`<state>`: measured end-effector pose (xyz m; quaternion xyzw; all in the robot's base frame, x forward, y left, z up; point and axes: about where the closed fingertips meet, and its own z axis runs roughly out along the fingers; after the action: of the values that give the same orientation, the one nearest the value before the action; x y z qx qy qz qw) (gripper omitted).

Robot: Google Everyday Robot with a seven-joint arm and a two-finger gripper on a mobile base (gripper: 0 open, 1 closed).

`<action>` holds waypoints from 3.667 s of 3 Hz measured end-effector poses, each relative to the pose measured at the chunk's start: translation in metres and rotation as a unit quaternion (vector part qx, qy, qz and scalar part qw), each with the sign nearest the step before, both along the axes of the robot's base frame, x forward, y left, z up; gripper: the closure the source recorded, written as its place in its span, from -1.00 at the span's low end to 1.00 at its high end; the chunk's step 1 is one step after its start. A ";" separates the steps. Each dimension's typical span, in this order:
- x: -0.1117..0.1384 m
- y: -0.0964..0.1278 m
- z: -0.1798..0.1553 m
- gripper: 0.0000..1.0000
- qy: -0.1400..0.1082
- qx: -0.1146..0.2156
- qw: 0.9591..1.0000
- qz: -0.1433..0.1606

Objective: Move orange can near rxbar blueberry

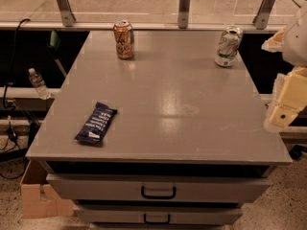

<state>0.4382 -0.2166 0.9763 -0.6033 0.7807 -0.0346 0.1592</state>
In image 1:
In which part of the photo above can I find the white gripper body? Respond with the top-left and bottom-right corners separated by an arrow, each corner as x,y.
282,6 -> 307,67

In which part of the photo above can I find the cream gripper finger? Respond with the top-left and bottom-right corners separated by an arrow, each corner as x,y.
263,66 -> 307,132
261,28 -> 286,53

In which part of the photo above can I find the orange soda can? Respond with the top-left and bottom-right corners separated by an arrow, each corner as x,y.
113,20 -> 134,59

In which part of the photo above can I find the blue rxbar wrapper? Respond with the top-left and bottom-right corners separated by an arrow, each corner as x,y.
75,102 -> 117,146

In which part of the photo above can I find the white green soda can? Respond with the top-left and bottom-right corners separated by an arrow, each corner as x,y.
215,26 -> 243,67

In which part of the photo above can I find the grey drawer cabinet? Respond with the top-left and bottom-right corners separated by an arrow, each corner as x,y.
28,31 -> 291,230

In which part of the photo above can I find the upper grey drawer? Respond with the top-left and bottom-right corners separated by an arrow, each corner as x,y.
47,173 -> 270,203

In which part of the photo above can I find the grey drawer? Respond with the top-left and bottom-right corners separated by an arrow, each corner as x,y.
47,173 -> 270,203
73,205 -> 242,225

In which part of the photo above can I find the lower grey drawer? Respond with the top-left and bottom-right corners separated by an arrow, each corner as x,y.
73,205 -> 242,225

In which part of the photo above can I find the clear plastic water bottle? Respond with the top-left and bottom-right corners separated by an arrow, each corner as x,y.
28,68 -> 51,100

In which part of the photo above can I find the brown cardboard box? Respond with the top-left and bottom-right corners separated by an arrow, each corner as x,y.
20,161 -> 74,219

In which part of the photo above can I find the right metal bracket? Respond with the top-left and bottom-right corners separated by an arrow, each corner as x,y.
252,0 -> 275,30

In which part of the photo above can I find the metal bracket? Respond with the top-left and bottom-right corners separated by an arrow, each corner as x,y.
56,0 -> 76,27
252,0 -> 275,30
177,0 -> 191,29

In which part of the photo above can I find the middle metal bracket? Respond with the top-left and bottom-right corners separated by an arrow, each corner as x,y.
177,0 -> 191,29

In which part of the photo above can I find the left metal bracket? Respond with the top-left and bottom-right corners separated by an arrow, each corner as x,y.
56,0 -> 76,27

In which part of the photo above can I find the green handled tool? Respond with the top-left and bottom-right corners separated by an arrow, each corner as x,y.
47,30 -> 67,78

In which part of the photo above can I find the black cable left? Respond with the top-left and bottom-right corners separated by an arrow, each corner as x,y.
1,17 -> 32,110

